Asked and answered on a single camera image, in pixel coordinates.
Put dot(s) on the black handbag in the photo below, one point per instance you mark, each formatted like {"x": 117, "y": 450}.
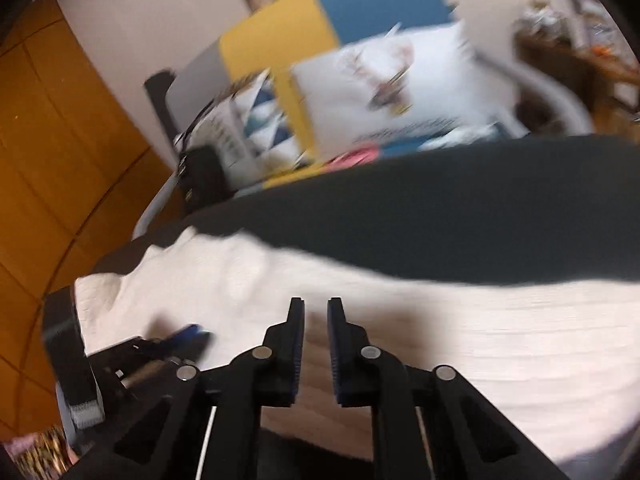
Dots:
{"x": 205, "y": 180}

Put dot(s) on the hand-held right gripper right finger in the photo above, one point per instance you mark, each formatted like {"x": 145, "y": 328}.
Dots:
{"x": 334, "y": 345}

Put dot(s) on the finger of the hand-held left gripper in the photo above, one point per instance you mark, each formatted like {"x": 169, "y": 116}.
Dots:
{"x": 187, "y": 335}

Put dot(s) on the small pink cloth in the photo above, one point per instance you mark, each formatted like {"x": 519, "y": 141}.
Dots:
{"x": 355, "y": 156}

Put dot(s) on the deer print pillow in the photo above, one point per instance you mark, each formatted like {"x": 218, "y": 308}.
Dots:
{"x": 425, "y": 85}

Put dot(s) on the orange wooden wardrobe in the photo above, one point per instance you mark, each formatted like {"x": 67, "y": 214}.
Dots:
{"x": 60, "y": 160}

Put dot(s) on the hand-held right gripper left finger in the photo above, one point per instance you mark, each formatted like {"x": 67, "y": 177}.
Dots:
{"x": 298, "y": 340}

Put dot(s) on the person's left forearm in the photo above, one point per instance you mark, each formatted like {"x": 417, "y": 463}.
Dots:
{"x": 40, "y": 452}

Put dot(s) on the grey yellow blue sofa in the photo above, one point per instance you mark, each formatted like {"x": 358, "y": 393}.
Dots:
{"x": 270, "y": 45}

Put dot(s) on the white knit sweater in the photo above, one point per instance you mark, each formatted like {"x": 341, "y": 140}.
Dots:
{"x": 450, "y": 335}

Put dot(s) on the wooden side table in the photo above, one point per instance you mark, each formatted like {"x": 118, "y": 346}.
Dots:
{"x": 565, "y": 60}

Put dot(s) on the black leather padded table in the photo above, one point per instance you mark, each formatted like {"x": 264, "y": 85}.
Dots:
{"x": 450, "y": 210}

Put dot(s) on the black upright board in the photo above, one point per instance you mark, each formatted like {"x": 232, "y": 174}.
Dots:
{"x": 160, "y": 100}

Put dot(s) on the triangle pattern pillow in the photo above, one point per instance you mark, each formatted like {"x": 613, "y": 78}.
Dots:
{"x": 265, "y": 125}

